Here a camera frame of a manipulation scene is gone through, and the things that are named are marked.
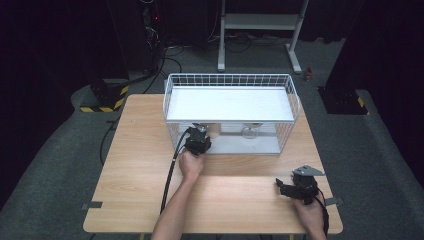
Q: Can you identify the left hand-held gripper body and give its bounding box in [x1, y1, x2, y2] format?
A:
[183, 122, 213, 157]

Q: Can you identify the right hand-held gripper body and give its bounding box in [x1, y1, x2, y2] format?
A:
[290, 164, 326, 206]

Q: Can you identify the cream ceramic cup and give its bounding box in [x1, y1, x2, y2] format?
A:
[202, 122, 222, 140]

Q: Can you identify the white wire shelf rack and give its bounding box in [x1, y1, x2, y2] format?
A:
[162, 73, 301, 156]

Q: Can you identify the clear jar with white lid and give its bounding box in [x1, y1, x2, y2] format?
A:
[241, 122, 263, 140]

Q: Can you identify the person's left hand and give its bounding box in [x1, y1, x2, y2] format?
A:
[178, 147, 206, 184]

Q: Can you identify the person's right hand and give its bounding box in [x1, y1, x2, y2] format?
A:
[292, 194, 327, 234]

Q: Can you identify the grey tape strip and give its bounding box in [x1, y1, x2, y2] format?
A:
[81, 201, 104, 211]
[324, 196, 345, 207]

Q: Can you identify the black yellow striped base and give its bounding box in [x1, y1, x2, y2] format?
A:
[317, 85, 370, 116]
[79, 79, 130, 114]

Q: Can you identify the black equipment tower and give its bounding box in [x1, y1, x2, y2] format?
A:
[138, 0, 168, 75]

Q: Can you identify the white metal stand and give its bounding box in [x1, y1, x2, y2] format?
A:
[217, 0, 310, 75]

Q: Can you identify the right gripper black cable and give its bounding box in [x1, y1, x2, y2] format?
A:
[314, 188, 331, 237]

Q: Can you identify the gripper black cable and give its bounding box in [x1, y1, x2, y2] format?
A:
[159, 127, 192, 215]
[314, 188, 331, 237]

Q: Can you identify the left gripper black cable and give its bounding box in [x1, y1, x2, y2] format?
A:
[159, 127, 192, 215]

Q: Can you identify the thin black floor cable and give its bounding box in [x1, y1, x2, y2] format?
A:
[99, 117, 122, 166]

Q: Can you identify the bundle of floor cables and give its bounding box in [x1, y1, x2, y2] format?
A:
[166, 31, 291, 54]

